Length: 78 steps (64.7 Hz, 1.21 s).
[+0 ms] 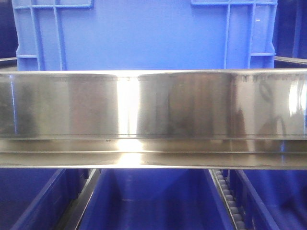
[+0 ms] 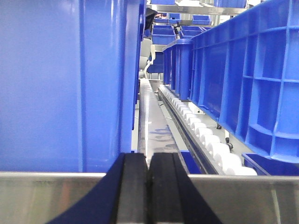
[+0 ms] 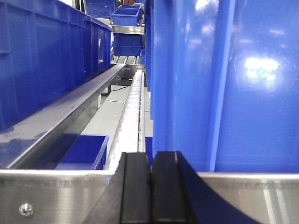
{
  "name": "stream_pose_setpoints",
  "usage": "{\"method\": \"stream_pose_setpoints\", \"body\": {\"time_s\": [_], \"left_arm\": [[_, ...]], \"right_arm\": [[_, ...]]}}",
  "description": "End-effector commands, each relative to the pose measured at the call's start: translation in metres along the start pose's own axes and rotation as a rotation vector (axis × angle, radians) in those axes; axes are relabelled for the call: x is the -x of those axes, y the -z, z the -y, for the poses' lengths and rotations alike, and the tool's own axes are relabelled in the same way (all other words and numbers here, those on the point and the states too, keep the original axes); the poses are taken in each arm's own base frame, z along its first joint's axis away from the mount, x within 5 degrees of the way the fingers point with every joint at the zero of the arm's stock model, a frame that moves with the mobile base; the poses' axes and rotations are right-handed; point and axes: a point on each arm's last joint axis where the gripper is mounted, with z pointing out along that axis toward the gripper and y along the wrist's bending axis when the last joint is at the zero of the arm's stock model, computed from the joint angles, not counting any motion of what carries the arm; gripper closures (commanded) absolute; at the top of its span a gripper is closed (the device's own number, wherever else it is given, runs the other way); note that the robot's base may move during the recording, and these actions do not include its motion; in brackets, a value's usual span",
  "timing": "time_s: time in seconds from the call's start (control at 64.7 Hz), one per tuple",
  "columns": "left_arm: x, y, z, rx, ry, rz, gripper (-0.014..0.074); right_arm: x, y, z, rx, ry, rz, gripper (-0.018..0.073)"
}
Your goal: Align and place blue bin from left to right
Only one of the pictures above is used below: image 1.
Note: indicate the light blue plastic bin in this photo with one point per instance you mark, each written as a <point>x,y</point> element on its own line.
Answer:
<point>144,34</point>

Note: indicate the stainless steel rack front beam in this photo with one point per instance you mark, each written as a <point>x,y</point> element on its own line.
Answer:
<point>239,119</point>

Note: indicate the dark blue lower middle bin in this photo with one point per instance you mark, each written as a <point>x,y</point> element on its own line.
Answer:
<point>155,199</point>

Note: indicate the dark blue bin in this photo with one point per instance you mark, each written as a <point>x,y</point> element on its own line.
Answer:
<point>270,199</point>
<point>35,199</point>
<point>155,199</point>

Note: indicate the dark blue lower right bin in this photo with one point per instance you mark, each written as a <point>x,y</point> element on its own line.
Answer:
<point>270,199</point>

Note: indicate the dark blue lower left bin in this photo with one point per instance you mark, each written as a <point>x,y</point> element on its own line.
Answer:
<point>35,199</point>

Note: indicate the white roller track rail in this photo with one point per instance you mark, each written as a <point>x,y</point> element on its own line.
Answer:
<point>227,198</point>

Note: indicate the steel divider rail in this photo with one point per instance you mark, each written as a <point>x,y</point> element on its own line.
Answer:
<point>72,217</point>

